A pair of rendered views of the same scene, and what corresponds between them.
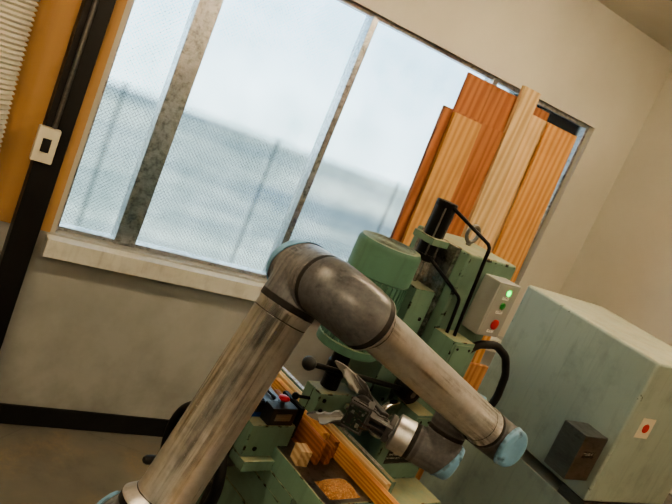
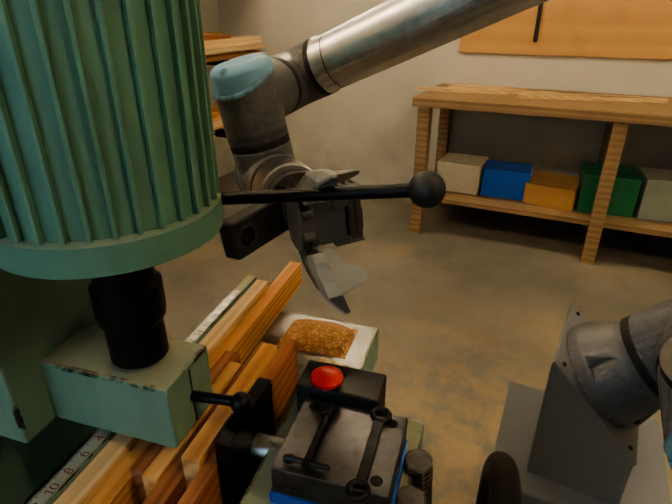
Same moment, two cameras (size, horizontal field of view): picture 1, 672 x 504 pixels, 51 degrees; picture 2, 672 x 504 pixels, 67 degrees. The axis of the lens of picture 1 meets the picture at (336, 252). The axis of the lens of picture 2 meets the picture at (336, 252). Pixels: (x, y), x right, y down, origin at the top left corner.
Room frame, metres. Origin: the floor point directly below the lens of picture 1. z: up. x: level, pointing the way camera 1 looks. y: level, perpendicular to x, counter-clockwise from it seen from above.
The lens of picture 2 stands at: (1.85, 0.30, 1.33)
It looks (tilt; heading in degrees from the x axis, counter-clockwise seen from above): 26 degrees down; 239
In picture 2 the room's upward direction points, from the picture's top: straight up
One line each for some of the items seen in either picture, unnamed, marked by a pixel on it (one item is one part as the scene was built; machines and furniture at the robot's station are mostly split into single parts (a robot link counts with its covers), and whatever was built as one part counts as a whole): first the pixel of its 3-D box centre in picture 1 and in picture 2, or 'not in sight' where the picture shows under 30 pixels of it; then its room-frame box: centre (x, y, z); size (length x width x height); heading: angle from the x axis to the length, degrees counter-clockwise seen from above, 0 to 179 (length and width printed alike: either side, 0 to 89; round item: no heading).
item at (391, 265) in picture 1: (368, 296); (72, 28); (1.81, -0.12, 1.32); 0.18 x 0.18 x 0.31
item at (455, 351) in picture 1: (444, 360); not in sight; (1.85, -0.39, 1.23); 0.09 x 0.08 x 0.15; 132
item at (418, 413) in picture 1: (407, 425); not in sight; (1.82, -0.37, 1.02); 0.09 x 0.07 x 0.12; 42
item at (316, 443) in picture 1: (295, 425); (248, 433); (1.73, -0.08, 0.93); 0.25 x 0.01 x 0.07; 42
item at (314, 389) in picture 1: (327, 401); (132, 385); (1.83, -0.14, 0.99); 0.14 x 0.07 x 0.09; 132
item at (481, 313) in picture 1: (491, 305); not in sight; (1.93, -0.46, 1.40); 0.10 x 0.06 x 0.16; 132
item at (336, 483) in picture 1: (338, 486); (318, 332); (1.57, -0.23, 0.91); 0.10 x 0.07 x 0.02; 132
